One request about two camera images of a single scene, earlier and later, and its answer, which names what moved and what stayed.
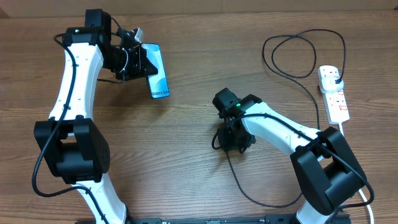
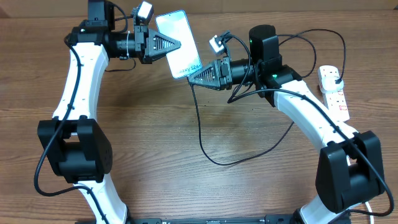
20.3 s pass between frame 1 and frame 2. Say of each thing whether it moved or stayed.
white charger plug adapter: stayed
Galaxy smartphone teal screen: moved
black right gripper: moved
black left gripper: moved
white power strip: stayed
